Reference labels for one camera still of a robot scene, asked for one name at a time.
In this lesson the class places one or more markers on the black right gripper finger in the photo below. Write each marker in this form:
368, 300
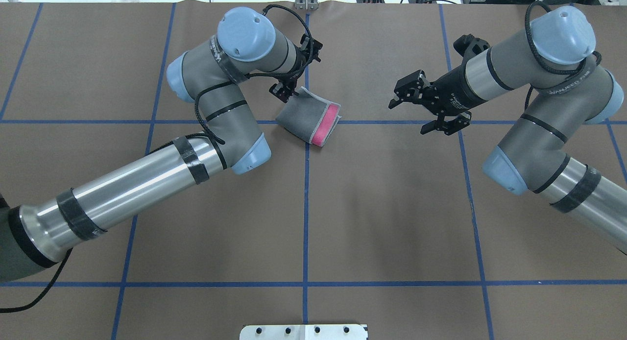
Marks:
413, 88
460, 122

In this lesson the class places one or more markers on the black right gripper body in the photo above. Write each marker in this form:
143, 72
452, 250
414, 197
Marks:
448, 88

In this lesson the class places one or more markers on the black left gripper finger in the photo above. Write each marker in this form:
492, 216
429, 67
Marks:
310, 49
284, 90

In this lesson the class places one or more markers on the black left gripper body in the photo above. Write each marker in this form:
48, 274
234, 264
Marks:
283, 89

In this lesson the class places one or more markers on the pink square towel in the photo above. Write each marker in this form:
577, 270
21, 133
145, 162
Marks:
310, 117

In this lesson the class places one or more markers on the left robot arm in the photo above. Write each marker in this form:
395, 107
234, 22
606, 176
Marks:
246, 45

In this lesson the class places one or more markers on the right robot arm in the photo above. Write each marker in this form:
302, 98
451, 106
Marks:
555, 55

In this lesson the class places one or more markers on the brown paper table cover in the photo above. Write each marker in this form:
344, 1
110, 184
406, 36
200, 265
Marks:
382, 226

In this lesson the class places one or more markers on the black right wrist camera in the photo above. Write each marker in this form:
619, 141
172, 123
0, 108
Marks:
469, 46

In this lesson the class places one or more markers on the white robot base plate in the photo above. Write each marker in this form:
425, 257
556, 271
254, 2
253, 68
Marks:
305, 332

